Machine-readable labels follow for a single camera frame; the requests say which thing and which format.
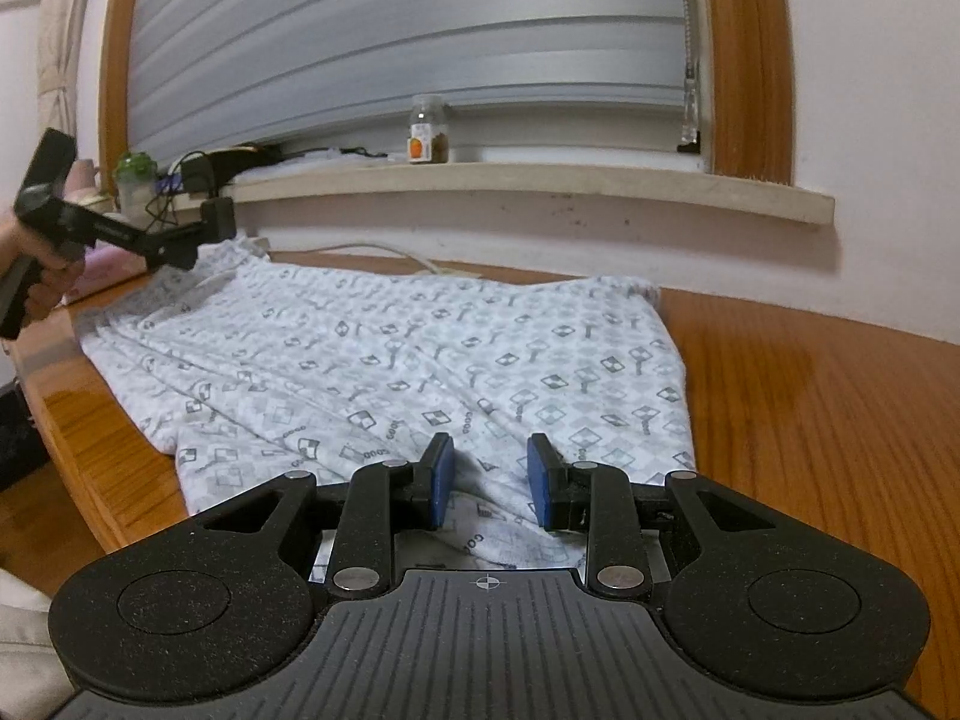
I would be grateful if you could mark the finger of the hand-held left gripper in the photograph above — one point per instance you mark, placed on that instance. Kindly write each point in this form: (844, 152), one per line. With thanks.
(217, 219)
(176, 255)

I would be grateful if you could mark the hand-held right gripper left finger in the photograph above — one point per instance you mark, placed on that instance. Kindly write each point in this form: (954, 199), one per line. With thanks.
(439, 476)

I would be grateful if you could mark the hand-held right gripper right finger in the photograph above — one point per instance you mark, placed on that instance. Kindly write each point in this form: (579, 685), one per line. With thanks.
(540, 480)

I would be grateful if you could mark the white patterned pants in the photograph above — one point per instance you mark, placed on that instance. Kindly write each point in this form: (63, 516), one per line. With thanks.
(375, 345)

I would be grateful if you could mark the person's left hand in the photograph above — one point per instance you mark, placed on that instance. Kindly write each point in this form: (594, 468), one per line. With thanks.
(56, 262)

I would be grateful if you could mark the pink cup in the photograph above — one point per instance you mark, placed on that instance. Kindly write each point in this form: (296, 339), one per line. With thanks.
(88, 178)

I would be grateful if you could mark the black power adapter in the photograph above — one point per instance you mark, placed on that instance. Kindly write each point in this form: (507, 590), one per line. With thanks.
(202, 176)

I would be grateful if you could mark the small blue box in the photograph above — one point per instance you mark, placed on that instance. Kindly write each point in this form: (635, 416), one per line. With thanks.
(169, 184)

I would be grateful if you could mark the pink cloth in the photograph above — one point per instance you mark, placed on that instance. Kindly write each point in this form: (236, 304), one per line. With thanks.
(105, 274)

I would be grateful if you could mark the green lidded bottle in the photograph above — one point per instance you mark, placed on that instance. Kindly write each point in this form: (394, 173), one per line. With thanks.
(135, 191)

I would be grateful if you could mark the beige curtain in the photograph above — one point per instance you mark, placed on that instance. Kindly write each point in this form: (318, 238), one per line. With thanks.
(64, 52)

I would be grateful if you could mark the glass jar orange label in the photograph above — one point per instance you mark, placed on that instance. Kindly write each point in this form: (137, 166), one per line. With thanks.
(427, 139)

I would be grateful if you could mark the grey window blind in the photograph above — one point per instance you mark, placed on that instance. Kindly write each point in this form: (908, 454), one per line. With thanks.
(412, 30)

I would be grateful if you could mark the beige window sill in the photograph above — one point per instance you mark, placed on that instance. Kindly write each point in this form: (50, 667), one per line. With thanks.
(600, 187)

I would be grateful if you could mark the wooden window frame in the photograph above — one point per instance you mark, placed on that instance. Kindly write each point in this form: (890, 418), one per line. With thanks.
(750, 52)

